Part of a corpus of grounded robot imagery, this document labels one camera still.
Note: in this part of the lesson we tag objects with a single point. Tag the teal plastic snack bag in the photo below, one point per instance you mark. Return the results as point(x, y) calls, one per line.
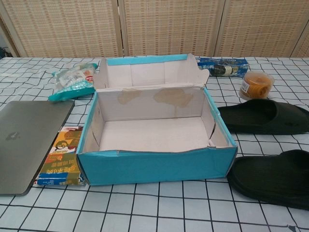
point(72, 82)

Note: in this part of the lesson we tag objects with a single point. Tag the blue cookie package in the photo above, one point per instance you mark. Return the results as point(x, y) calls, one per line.
point(231, 65)

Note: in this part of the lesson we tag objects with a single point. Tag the colourful printed snack box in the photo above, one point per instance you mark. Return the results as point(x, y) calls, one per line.
point(62, 154)

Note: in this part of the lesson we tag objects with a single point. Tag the black slide sandal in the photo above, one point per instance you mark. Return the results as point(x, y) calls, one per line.
point(265, 183)
point(253, 120)

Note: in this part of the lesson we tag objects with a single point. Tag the grey closed laptop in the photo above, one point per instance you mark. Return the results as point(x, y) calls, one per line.
point(29, 140)

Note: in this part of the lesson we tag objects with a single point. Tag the blue cardboard shoe box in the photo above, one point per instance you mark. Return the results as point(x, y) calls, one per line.
point(154, 166)

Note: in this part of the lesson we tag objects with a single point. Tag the dark object behind table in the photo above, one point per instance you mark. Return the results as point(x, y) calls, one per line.
point(3, 52)

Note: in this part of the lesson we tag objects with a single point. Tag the clear tub of rubber bands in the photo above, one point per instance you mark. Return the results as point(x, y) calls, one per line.
point(256, 84)

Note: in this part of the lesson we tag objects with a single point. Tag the bamboo folding screen panel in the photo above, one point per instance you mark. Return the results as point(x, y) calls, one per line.
point(169, 26)
point(60, 26)
point(265, 26)

